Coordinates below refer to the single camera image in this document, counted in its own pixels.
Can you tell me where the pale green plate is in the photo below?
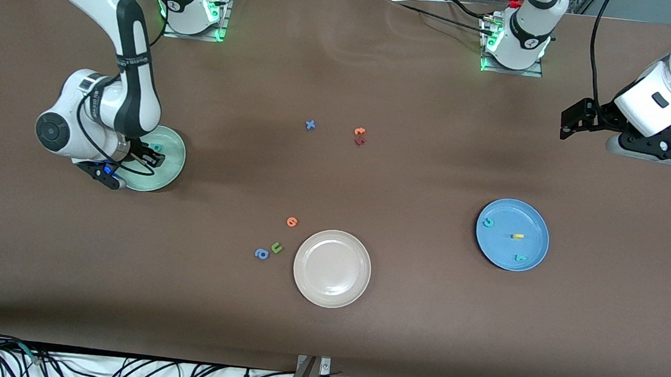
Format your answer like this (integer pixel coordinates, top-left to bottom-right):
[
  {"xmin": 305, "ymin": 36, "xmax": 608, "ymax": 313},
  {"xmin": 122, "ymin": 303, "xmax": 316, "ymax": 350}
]
[{"xmin": 123, "ymin": 122, "xmax": 189, "ymax": 195}]

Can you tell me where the brown table cover sheet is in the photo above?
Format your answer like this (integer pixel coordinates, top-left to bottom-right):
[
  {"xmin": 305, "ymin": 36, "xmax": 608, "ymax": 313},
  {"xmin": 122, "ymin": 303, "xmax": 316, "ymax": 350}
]
[{"xmin": 0, "ymin": 0, "xmax": 671, "ymax": 377}]

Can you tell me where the blue plate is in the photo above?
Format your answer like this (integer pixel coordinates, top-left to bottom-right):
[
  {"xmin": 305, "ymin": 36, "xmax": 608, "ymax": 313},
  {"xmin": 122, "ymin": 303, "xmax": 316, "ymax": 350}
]
[{"xmin": 473, "ymin": 195, "xmax": 553, "ymax": 274}]

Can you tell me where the beige plate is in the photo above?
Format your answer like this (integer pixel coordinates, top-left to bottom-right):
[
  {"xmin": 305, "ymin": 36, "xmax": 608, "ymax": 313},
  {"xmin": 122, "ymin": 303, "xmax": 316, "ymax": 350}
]
[{"xmin": 290, "ymin": 226, "xmax": 375, "ymax": 312}]

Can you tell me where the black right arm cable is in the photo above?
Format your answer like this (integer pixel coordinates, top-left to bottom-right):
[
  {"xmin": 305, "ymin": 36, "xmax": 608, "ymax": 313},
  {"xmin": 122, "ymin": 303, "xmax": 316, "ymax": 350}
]
[{"xmin": 73, "ymin": 0, "xmax": 170, "ymax": 168}]

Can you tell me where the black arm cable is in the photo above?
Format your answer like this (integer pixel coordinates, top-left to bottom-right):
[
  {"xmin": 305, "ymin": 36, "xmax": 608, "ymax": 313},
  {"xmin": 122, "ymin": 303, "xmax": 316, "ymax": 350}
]
[
  {"xmin": 73, "ymin": 0, "xmax": 170, "ymax": 168},
  {"xmin": 584, "ymin": 0, "xmax": 615, "ymax": 107}
]

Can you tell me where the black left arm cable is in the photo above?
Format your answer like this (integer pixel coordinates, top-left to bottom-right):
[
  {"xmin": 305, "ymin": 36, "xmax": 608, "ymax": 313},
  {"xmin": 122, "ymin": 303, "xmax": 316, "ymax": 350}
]
[{"xmin": 584, "ymin": 0, "xmax": 615, "ymax": 107}]

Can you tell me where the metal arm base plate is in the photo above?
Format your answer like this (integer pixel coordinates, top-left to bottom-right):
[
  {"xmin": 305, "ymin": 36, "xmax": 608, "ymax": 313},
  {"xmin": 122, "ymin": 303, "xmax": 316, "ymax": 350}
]
[
  {"xmin": 477, "ymin": 13, "xmax": 548, "ymax": 79},
  {"xmin": 162, "ymin": 0, "xmax": 232, "ymax": 43}
]

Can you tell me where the black table cable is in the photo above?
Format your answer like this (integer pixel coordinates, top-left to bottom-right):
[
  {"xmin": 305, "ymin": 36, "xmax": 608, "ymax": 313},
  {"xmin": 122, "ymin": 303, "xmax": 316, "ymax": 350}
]
[
  {"xmin": 386, "ymin": 0, "xmax": 491, "ymax": 36},
  {"xmin": 442, "ymin": 0, "xmax": 495, "ymax": 22}
]

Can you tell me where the small metal bracket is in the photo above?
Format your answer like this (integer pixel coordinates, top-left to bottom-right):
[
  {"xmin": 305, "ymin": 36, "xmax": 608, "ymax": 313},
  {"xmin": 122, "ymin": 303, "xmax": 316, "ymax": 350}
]
[{"xmin": 295, "ymin": 354, "xmax": 332, "ymax": 376}]

